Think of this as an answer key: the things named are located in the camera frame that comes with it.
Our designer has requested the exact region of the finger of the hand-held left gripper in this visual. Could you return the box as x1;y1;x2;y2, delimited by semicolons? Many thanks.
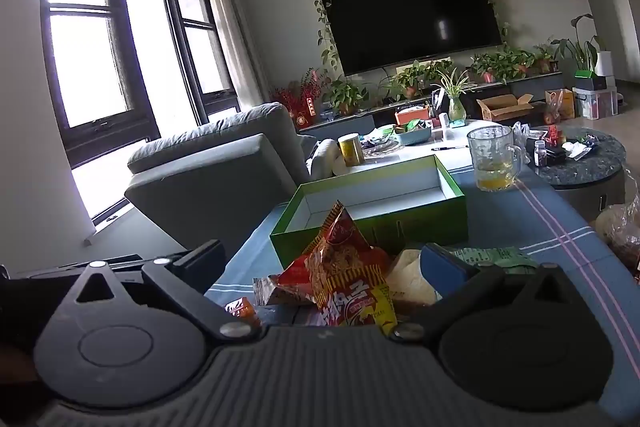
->
9;254;173;282

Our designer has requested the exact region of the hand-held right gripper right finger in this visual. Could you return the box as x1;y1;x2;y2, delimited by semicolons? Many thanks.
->
392;243;576;342

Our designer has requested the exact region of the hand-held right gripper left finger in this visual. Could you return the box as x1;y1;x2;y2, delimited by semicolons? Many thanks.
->
70;239;261;343

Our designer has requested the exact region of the bread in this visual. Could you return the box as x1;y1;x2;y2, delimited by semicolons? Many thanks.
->
387;249;452;306

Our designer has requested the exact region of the green snack packet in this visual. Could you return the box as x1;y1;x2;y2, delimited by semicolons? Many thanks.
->
442;246;540;271

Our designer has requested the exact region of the green cardboard box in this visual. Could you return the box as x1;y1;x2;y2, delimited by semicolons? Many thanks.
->
270;154;469;270

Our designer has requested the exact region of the small orange snack packet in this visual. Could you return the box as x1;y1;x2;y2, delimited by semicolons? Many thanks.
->
224;297;262;329

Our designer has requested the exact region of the red striped snack packet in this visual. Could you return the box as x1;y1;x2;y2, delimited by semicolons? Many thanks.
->
276;201;399;336

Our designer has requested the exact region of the grey sofa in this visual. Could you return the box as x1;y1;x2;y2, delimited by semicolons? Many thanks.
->
124;102;321;258

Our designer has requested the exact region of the white round table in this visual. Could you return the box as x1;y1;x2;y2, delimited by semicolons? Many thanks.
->
345;119;525;182

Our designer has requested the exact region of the glass mug with yellow drink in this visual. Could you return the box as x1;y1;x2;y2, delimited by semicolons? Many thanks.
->
467;125;529;192

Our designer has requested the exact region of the blue plastic basket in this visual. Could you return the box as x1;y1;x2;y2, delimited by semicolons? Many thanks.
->
394;124;432;146

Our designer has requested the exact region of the pile of snack wrappers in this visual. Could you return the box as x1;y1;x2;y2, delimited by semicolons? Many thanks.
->
362;129;403;158

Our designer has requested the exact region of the gold can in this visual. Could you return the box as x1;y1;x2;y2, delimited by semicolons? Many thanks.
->
338;133;365;168

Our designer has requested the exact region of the clear plastic bag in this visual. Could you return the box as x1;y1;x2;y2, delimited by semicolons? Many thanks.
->
511;122;543;152

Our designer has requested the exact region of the orange box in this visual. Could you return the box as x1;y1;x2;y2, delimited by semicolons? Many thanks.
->
395;107;430;126

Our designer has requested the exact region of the spider plant in glass vase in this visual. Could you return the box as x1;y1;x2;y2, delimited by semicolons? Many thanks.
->
432;67;476;126

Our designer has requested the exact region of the cream cushion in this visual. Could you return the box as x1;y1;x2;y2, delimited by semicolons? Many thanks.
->
305;139;347;181

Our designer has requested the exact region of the open cardboard box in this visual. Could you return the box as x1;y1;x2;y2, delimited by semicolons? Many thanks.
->
476;93;536;122

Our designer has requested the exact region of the grey television console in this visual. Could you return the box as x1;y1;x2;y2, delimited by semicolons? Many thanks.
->
297;72;566;140

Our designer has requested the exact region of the dark marble round table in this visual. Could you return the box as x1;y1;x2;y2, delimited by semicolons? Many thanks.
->
525;125;628;219

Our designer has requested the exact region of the clear bag of bread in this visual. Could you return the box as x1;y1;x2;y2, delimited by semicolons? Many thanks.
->
595;199;640;275

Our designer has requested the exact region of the potted green plant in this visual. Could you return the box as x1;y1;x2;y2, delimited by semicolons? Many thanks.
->
470;49;536;84
322;77;371;116
390;59;453;100
532;42;558;75

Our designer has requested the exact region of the red berry decoration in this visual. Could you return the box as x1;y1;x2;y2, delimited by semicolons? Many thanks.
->
270;69;331;130

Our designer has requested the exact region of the orange shopping bag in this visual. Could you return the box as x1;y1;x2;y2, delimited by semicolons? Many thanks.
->
544;89;577;122

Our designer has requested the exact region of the dark framed window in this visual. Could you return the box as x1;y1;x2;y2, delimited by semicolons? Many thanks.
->
40;0;241;168

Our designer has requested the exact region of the clear storage bin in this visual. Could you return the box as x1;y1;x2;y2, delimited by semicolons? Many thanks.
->
572;87;619;120

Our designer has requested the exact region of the beige curtain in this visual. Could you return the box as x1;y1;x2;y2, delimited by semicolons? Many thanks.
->
200;0;273;112

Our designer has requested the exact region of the black box with green top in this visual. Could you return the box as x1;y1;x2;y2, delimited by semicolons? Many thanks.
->
574;69;616;92

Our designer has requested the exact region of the trailing vine plant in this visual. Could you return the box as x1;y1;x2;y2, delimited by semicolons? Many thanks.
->
307;0;511;72

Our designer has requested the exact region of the tall plant in white pot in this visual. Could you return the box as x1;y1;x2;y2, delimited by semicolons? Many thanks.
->
550;13;615;78

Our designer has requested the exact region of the wall television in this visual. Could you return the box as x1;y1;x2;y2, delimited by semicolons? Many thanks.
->
320;0;503;78

